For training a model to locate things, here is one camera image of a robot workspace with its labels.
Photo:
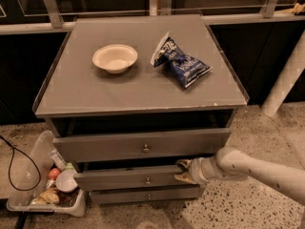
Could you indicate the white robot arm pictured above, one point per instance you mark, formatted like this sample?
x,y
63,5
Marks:
x,y
229,163

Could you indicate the blue chip bag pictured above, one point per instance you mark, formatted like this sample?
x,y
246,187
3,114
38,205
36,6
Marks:
x,y
185,68

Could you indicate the clear plastic bin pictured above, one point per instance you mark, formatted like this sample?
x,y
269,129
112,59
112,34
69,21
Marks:
x,y
30,176

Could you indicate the yellow snack wrapper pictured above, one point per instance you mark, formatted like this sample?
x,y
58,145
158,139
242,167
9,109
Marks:
x,y
50,196

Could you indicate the grey drawer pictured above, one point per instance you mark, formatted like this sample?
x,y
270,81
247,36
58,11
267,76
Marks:
x,y
85,148
146,194
129,178

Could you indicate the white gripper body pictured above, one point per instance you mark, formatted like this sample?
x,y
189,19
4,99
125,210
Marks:
x,y
196,171

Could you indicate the metal railing frame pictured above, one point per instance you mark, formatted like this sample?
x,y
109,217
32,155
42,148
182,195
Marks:
x,y
43,16

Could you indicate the grey top drawer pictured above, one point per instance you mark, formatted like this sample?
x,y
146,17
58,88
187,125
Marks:
x,y
85,148

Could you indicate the white tube bottle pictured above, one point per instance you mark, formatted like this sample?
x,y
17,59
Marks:
x,y
58,160

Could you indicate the small white bowl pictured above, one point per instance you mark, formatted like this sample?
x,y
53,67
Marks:
x,y
65,181

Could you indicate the red apple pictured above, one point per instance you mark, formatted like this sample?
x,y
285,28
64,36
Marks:
x,y
54,173

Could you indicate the grey drawer cabinet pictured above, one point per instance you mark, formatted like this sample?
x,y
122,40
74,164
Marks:
x,y
78,98

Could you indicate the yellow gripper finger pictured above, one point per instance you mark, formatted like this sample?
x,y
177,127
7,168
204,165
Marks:
x,y
184,177
184,163

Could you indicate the grey bottom drawer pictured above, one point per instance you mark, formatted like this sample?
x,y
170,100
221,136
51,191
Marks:
x,y
146,194

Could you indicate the white paper bowl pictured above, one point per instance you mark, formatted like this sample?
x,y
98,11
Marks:
x,y
115,58

